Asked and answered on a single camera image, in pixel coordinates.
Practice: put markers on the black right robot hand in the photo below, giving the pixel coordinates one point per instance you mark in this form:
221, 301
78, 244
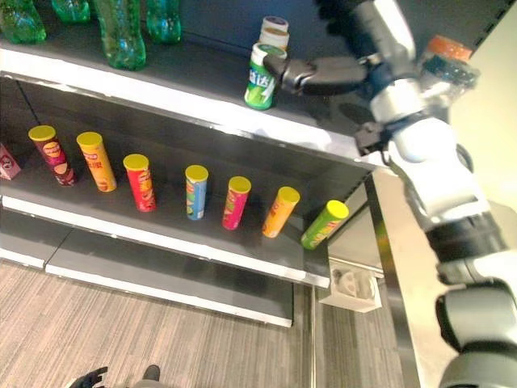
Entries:
323, 77

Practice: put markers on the maroon chips can yellow lid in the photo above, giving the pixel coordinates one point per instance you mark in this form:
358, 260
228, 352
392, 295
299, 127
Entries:
54, 157

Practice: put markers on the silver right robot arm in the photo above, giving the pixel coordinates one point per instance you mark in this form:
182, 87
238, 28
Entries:
448, 194

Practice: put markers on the clear bottle orange cap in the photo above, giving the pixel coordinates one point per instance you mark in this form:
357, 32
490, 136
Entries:
450, 60

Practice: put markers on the pink chips can yellow lid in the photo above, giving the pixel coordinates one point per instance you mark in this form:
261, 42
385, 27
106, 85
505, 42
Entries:
235, 204

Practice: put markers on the pink snack box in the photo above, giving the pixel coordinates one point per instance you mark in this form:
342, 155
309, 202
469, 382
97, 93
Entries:
6, 163

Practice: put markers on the white gum bottle dark lid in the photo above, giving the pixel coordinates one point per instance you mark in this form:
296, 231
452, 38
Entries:
275, 24

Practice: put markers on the white open box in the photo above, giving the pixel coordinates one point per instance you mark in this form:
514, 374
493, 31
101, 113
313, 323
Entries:
351, 289

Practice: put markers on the red chips can yellow lid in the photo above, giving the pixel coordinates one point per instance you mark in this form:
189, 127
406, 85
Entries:
141, 186

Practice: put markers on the green chewing gum bottle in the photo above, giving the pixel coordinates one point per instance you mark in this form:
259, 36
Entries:
260, 87

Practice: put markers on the green plastic soda bottle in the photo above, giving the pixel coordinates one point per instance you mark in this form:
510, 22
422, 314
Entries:
20, 20
163, 22
121, 36
72, 10

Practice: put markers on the black metal shelf unit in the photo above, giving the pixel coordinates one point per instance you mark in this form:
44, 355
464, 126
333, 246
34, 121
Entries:
161, 121

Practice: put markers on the green chips can yellow lid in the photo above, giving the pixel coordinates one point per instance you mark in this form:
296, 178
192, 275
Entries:
323, 226

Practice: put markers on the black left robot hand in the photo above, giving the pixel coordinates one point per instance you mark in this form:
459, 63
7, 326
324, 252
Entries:
87, 378

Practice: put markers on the blue chips can yellow lid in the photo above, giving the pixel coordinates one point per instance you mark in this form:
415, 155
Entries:
196, 194

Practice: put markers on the orange chips can yellow lid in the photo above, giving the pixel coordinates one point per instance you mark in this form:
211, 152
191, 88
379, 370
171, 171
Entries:
278, 214
99, 163

